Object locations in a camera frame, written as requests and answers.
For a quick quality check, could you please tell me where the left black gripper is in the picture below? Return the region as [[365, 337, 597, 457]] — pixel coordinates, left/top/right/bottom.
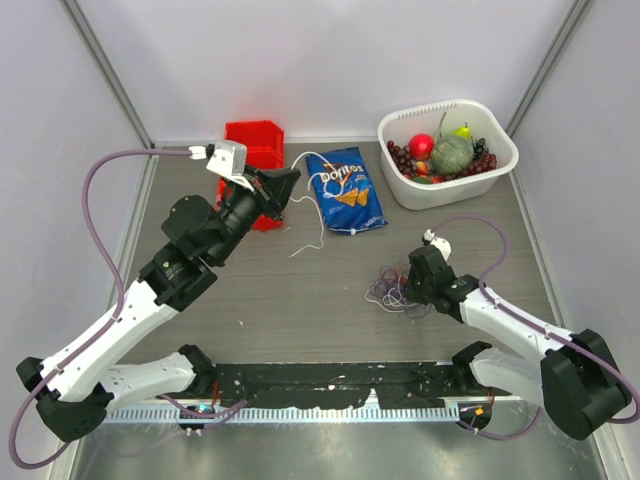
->
[[209, 164, 299, 265]]

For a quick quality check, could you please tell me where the purple wire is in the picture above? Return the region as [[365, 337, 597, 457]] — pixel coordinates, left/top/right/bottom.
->
[[363, 264, 432, 321]]

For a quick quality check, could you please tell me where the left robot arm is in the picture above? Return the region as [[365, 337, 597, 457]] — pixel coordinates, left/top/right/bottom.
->
[[16, 167, 301, 442]]

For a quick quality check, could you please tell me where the red plastic bin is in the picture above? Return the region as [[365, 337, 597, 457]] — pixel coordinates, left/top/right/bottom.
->
[[224, 120, 284, 232]]

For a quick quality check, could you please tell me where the blue Doritos chip bag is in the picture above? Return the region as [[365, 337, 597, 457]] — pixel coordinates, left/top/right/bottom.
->
[[305, 147, 388, 235]]

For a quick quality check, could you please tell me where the dark red grape bunch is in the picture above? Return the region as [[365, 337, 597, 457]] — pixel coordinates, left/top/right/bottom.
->
[[387, 140, 417, 179]]

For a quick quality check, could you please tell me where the green melon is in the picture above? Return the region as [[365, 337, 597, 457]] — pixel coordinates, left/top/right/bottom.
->
[[430, 135, 474, 175]]

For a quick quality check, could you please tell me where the red apple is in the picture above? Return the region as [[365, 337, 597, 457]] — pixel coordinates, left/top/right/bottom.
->
[[408, 133, 435, 161]]

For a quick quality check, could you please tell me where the green pear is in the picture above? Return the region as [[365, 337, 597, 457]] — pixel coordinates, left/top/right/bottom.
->
[[451, 123, 472, 141]]

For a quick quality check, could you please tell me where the white plastic basket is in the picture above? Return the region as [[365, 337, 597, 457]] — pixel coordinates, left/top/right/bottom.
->
[[377, 99, 519, 210]]

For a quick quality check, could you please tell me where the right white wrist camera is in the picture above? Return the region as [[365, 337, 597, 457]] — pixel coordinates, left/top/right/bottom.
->
[[422, 229, 452, 261]]

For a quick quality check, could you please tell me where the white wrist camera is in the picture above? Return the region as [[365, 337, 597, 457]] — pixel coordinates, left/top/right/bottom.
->
[[206, 140, 252, 190], [422, 229, 452, 261]]

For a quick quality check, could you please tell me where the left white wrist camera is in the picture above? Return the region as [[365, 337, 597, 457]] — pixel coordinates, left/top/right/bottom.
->
[[206, 140, 252, 190]]

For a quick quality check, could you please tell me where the slotted cable duct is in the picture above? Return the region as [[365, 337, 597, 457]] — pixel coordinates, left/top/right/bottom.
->
[[104, 403, 460, 425]]

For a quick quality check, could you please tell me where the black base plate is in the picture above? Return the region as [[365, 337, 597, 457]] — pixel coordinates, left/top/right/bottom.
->
[[155, 360, 511, 410]]

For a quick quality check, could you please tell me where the left aluminium frame post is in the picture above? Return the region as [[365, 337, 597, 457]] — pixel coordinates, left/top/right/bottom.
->
[[59, 0, 155, 147]]

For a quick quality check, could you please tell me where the aluminium frame post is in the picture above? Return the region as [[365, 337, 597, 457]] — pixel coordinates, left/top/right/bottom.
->
[[59, 0, 155, 147], [506, 0, 595, 137]]

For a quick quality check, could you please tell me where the right aluminium frame post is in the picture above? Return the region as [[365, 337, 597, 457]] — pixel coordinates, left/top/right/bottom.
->
[[506, 0, 595, 137]]

